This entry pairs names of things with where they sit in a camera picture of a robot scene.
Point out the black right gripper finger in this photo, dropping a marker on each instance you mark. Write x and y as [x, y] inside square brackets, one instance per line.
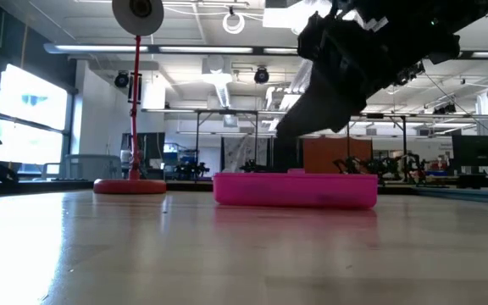
[320, 110]

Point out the pink plastic supply box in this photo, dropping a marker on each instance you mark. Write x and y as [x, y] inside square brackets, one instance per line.
[295, 190]

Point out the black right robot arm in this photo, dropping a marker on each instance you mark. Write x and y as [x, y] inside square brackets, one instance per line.
[430, 29]

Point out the orange partition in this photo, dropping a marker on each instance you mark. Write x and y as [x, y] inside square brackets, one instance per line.
[337, 154]

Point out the black partition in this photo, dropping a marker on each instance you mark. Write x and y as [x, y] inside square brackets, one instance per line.
[287, 154]

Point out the black ceiling spotlight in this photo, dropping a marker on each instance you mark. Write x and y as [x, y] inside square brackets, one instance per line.
[261, 75]
[121, 79]

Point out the long ceiling light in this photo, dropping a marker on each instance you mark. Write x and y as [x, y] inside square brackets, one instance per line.
[163, 48]

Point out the red desk lamp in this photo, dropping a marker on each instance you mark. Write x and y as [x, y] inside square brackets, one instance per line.
[129, 186]

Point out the grey bin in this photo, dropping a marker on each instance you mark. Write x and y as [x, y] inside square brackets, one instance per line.
[93, 167]

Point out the large bright window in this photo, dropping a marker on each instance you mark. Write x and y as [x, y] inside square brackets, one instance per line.
[32, 114]

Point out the black metal rack frame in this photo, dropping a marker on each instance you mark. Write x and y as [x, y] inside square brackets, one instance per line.
[227, 112]

